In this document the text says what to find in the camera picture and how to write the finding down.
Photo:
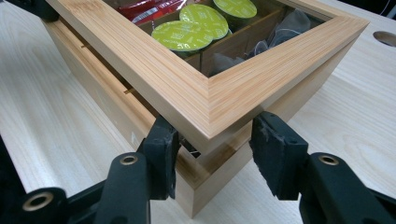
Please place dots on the bundle of red packets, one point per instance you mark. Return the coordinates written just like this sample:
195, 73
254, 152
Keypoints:
146, 11

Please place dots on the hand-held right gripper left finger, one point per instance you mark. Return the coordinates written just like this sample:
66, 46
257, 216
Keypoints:
162, 155

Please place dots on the green foil capsule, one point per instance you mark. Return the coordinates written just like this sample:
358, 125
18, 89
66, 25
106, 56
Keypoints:
236, 7
180, 37
207, 20

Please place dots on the pile of dark tea bags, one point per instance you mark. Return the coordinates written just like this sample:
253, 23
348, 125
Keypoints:
280, 34

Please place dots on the wooden box with glass lid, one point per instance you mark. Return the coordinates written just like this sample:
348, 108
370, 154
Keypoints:
202, 93

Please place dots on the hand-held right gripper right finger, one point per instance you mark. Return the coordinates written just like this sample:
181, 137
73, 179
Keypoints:
277, 161

